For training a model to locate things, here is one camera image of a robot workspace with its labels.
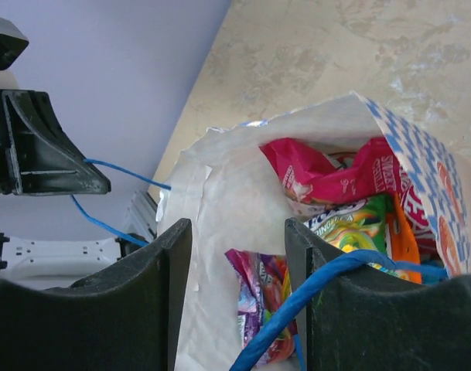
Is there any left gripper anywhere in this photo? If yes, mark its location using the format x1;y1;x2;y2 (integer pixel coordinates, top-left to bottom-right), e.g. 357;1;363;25
0;90;111;196

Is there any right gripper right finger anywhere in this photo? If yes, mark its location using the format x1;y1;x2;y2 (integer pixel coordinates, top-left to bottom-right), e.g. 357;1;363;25
284;217;471;371

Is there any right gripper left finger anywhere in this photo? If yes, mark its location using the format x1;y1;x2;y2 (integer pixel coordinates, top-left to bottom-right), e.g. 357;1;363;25
0;219;192;370

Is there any orange snack bag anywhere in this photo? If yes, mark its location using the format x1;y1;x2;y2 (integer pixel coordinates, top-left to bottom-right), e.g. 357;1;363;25
385;193;420;264

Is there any green Fox's candy bag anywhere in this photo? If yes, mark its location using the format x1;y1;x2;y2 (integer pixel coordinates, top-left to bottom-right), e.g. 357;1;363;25
304;195;389;254

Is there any red Real crisps bag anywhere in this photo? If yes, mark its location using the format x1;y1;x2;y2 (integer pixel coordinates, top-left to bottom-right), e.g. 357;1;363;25
260;137;410;216

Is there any checkered paper bag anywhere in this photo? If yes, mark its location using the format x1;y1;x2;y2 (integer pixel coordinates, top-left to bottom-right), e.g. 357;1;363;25
156;94;471;370

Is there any purple Skittles packet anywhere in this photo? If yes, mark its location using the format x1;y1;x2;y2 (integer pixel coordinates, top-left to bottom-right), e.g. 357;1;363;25
225;249;302;367

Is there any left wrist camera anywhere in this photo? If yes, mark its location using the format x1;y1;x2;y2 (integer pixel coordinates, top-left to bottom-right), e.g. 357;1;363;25
0;17;29;89

